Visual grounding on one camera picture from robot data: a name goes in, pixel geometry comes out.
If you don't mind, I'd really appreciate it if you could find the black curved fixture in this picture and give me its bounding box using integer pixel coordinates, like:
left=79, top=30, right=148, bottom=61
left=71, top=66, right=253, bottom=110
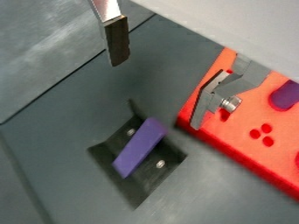
left=87, top=100, right=186, bottom=208

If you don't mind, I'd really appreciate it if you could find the red peg board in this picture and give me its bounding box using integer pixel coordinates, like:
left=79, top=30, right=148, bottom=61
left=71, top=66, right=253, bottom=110
left=173, top=46, right=299, bottom=202

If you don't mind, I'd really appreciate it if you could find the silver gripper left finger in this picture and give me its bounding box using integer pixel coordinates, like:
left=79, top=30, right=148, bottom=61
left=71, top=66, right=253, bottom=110
left=87, top=0, right=129, bottom=67

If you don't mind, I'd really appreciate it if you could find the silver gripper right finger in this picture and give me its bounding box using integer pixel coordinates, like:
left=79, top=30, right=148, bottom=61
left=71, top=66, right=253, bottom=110
left=190, top=54, right=269, bottom=130

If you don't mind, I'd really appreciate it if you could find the purple cylinder peg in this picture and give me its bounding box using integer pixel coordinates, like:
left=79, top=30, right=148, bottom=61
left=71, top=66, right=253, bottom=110
left=268, top=80, right=299, bottom=111

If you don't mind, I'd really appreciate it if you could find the purple rectangular block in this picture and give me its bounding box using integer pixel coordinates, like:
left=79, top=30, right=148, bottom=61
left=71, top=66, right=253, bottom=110
left=111, top=117, right=166, bottom=179

